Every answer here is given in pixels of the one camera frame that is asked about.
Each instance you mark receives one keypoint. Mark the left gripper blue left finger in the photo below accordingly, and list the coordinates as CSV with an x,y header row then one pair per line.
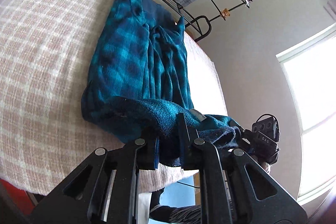
x,y
150,151

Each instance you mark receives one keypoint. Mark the right hand in white glove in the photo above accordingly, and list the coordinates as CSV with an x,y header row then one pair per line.
x,y
265,166

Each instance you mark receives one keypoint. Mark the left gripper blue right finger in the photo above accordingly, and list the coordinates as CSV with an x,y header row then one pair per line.
x,y
189,153

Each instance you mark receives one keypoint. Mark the pink checked bed cover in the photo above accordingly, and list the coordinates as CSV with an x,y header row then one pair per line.
x,y
46,49

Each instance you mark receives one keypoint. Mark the small brown teddy bear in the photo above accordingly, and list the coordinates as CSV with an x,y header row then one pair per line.
x,y
225,13

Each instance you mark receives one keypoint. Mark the teal plaid fleece jacket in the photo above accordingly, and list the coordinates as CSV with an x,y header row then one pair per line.
x,y
138,81

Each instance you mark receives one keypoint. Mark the window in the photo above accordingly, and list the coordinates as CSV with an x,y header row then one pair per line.
x,y
309,68

